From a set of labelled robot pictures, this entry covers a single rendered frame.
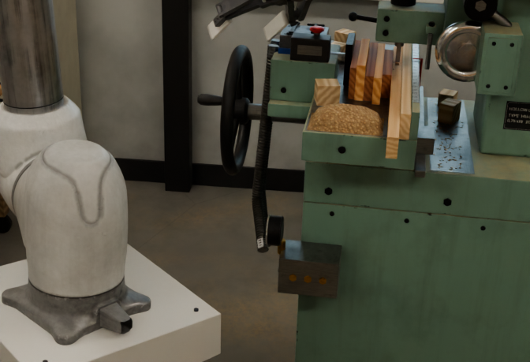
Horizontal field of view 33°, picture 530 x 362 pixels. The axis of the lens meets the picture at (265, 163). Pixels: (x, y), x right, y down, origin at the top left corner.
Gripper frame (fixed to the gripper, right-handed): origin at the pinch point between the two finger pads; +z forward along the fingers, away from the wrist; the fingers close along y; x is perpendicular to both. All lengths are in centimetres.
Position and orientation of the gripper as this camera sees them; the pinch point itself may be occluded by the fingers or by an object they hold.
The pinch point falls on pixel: (241, 31)
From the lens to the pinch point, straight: 176.3
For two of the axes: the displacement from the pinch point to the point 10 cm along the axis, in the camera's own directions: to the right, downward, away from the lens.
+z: -5.5, 4.0, 7.3
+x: -3.0, -9.1, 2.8
